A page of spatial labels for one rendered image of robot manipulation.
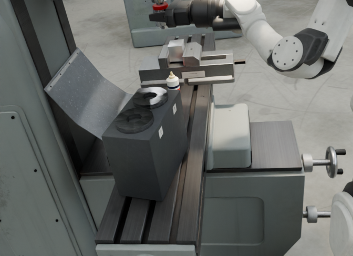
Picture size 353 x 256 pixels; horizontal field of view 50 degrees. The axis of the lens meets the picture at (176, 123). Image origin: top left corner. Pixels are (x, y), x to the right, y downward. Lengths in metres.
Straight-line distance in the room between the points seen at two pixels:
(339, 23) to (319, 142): 1.78
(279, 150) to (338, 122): 1.50
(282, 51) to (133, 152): 0.41
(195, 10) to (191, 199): 0.52
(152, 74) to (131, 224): 0.66
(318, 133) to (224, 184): 1.49
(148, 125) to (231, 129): 0.53
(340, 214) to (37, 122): 0.90
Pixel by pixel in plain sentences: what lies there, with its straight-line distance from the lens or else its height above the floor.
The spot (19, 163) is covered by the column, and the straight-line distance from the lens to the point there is 1.39.
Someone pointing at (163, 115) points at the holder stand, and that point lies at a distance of 0.89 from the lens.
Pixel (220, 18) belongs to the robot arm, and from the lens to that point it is 1.11.
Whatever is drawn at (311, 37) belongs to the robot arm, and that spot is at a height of 1.25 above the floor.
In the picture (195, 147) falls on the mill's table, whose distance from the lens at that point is 1.08.
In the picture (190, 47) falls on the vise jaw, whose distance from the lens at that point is 1.42.
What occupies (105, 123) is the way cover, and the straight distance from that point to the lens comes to 1.33.
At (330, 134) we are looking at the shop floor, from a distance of 2.72.
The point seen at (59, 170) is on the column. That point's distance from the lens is 1.37.
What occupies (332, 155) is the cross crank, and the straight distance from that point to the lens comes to 1.45.
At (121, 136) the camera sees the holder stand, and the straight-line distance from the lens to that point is 0.85.
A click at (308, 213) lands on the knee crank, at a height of 0.54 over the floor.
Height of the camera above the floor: 1.60
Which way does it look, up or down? 34 degrees down
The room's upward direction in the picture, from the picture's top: 9 degrees counter-clockwise
